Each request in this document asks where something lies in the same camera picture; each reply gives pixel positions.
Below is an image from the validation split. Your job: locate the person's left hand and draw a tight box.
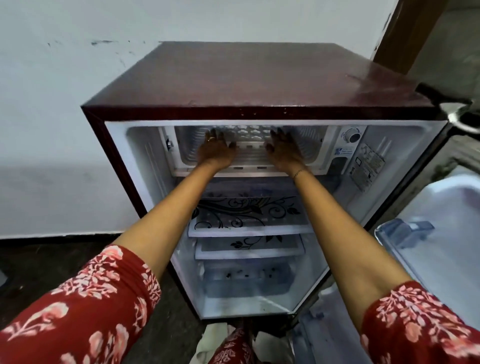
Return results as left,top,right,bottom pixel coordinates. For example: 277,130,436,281
196,128,238,170

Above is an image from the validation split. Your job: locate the person's right hand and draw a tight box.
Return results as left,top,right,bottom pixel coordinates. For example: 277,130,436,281
264,127,307,175

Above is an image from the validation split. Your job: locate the person's right forearm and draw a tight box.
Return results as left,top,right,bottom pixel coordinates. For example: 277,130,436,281
290,169,414,333

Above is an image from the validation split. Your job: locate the person's left forearm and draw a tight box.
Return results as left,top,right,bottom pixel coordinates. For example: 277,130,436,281
112,162,229,280

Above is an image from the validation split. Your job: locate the white freezer compartment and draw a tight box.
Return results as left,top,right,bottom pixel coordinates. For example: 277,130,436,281
159,125,340,178

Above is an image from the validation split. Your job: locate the maroon single door refrigerator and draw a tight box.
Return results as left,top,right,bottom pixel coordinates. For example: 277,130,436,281
80,41,449,322

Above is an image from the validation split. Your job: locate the large floral glass shelf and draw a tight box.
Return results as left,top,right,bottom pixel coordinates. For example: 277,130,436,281
187,195,314,238

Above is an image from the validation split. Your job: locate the small floral glass shelf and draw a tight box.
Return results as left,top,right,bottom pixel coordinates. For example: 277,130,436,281
194,234,305,260

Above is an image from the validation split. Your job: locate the white information sticker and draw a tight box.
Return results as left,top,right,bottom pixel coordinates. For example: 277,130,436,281
349,144,386,192

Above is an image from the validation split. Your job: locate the clear vegetable crisper drawer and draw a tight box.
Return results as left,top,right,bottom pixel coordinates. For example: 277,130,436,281
202,259,298,299

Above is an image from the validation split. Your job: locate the translucent door shelf bin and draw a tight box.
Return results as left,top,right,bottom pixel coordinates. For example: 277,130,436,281
375,218,436,251

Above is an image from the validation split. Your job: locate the white cloth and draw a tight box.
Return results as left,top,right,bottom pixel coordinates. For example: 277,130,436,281
253,332,294,364
189,322,234,364

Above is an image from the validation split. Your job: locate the open refrigerator door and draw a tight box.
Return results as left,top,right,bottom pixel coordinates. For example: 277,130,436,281
292,80,480,364

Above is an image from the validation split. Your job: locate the red floral garment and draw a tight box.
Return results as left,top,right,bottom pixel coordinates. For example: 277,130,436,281
208,328,256,364

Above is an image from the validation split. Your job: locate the red floral left sleeve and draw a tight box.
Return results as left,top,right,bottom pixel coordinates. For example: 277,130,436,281
0,245,162,364

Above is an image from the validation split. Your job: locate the red floral sleeve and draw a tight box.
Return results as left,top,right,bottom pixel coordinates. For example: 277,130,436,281
359,281,480,364
0,245,162,364

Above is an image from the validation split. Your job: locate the red floral right sleeve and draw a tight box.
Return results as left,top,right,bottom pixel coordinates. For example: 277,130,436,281
359,281,480,364

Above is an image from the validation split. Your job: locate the brown wooden door frame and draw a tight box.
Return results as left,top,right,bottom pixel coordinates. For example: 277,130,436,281
373,0,449,74

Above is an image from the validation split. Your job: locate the chrome refrigerator door handle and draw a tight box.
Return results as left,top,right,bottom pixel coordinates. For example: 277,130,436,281
414,82,480,134

